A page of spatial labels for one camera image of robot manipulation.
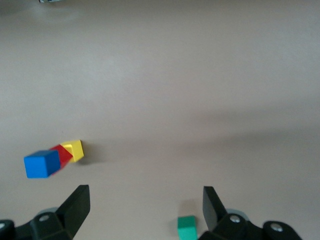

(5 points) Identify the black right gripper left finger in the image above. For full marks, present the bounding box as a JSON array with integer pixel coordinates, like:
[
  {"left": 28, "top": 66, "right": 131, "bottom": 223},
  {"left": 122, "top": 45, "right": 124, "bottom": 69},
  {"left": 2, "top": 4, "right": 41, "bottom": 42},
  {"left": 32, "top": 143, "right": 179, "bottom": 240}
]
[{"left": 0, "top": 184, "right": 91, "bottom": 240}]

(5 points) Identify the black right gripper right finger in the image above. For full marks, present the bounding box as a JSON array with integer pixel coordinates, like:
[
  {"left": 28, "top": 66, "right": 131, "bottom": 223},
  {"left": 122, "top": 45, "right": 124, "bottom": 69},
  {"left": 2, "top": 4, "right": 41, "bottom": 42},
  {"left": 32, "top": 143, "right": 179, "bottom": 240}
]
[{"left": 197, "top": 186, "right": 304, "bottom": 240}]

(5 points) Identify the blue wooden block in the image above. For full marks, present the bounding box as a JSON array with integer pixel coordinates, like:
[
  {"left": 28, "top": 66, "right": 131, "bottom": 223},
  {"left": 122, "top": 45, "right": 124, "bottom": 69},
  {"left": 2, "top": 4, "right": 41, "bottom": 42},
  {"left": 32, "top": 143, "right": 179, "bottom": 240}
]
[{"left": 23, "top": 149, "right": 61, "bottom": 179}]

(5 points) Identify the red wooden block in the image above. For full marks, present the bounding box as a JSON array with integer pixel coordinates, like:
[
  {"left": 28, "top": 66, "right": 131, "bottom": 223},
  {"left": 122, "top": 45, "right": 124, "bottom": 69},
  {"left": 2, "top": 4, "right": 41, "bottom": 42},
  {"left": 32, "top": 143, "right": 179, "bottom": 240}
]
[{"left": 49, "top": 144, "right": 74, "bottom": 176}]

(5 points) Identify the green wooden block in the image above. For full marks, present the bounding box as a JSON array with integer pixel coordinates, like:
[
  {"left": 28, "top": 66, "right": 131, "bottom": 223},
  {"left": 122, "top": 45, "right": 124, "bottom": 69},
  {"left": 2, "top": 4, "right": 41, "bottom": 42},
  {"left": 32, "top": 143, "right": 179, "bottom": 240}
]
[{"left": 177, "top": 215, "right": 198, "bottom": 240}]

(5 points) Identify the yellow wooden block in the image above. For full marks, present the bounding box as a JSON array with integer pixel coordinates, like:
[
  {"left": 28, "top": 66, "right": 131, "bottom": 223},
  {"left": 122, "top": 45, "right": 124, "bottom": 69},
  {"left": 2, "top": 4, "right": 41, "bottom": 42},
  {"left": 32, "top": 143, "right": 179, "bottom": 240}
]
[{"left": 59, "top": 139, "right": 84, "bottom": 164}]

